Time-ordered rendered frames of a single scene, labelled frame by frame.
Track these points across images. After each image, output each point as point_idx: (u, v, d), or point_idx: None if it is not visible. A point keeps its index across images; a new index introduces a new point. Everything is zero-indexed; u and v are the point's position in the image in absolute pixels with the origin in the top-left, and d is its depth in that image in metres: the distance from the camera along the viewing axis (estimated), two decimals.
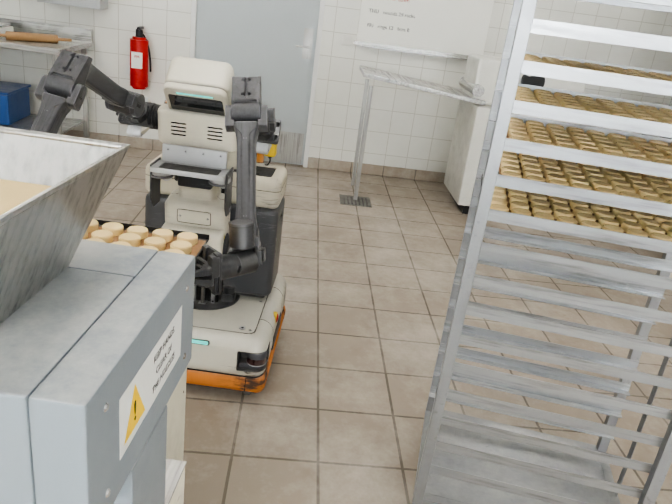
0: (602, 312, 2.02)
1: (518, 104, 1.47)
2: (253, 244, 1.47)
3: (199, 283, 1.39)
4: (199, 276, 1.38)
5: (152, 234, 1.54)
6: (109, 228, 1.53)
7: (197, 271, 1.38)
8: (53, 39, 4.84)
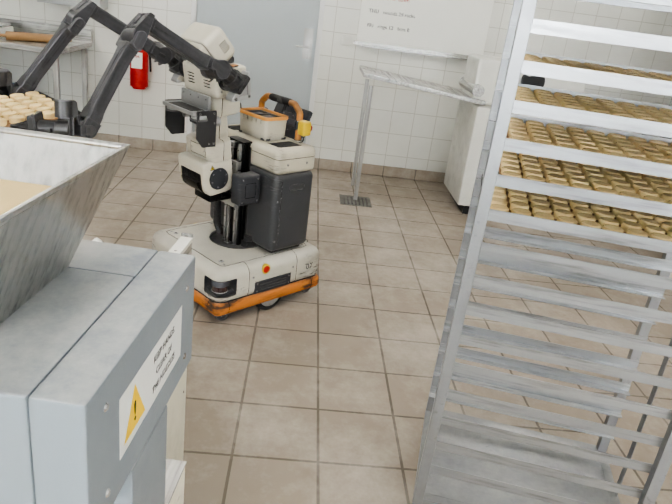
0: (602, 312, 2.02)
1: (518, 104, 1.47)
2: (65, 116, 2.10)
3: None
4: (21, 127, 2.10)
5: (52, 106, 2.31)
6: (38, 100, 2.36)
7: (20, 123, 2.10)
8: None
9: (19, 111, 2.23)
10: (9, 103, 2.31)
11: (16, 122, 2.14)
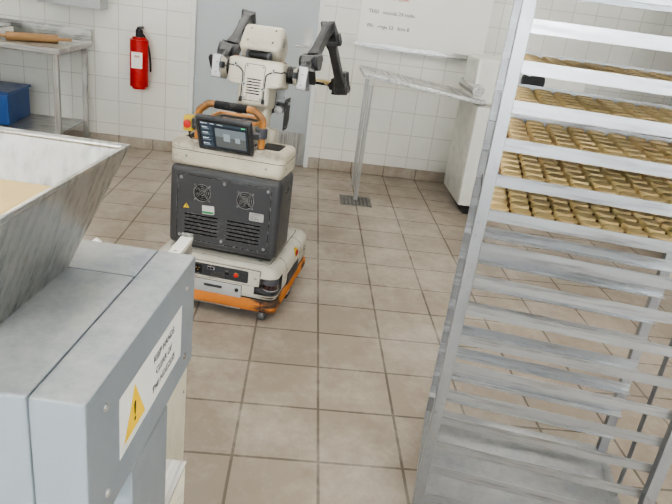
0: (602, 312, 2.02)
1: (518, 104, 1.47)
2: None
3: None
4: None
5: None
6: None
7: None
8: (53, 39, 4.84)
9: None
10: None
11: None
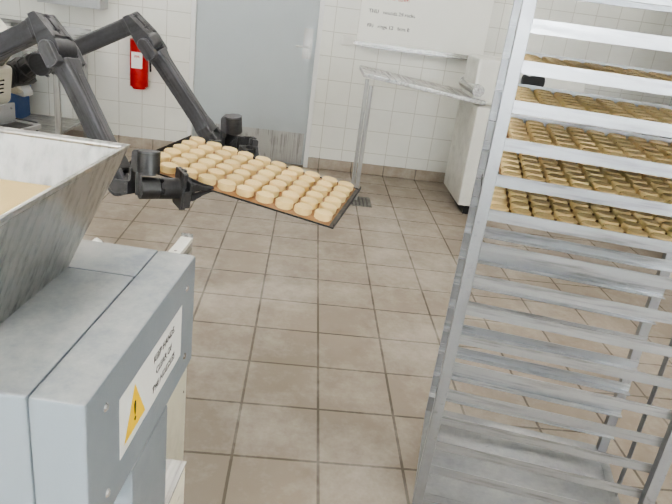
0: (602, 312, 2.02)
1: (518, 104, 1.47)
2: None
3: None
4: (258, 154, 2.12)
5: (191, 146, 1.99)
6: (179, 152, 1.89)
7: (257, 151, 2.11)
8: None
9: (226, 156, 1.98)
10: (208, 162, 1.87)
11: None
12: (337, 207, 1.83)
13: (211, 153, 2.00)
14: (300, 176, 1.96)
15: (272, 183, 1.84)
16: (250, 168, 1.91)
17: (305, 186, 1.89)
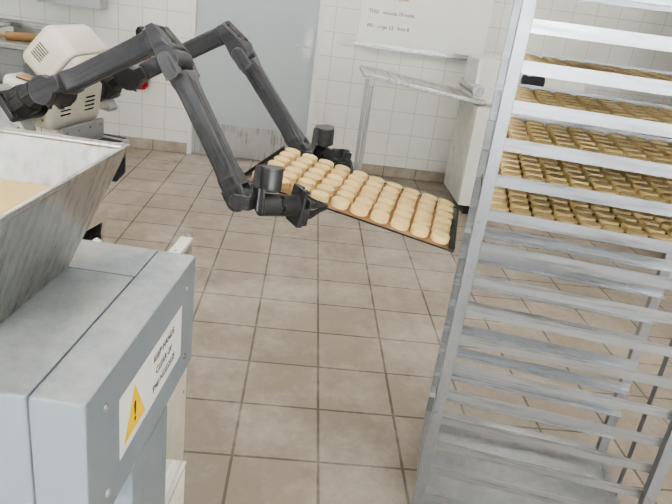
0: (602, 312, 2.02)
1: (518, 104, 1.47)
2: None
3: None
4: (351, 167, 2.07)
5: (290, 158, 1.94)
6: (283, 165, 1.84)
7: (351, 164, 2.07)
8: None
9: (326, 170, 1.93)
10: (314, 177, 1.82)
11: None
12: None
13: (310, 166, 1.95)
14: (402, 193, 1.92)
15: (381, 201, 1.80)
16: (355, 184, 1.87)
17: (411, 205, 1.85)
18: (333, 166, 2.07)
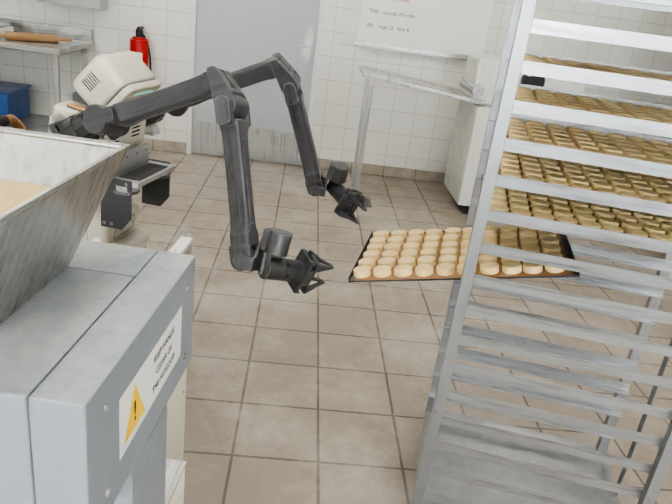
0: (602, 312, 2.02)
1: (518, 104, 1.47)
2: None
3: (354, 219, 2.21)
4: (363, 204, 2.19)
5: (381, 242, 1.97)
6: (378, 252, 1.87)
7: (364, 201, 2.18)
8: (53, 39, 4.84)
9: (419, 240, 1.94)
10: (411, 252, 1.84)
11: None
12: (559, 253, 1.74)
13: (403, 242, 1.97)
14: (500, 234, 1.89)
15: None
16: (452, 244, 1.86)
17: (514, 243, 1.81)
18: (347, 199, 2.17)
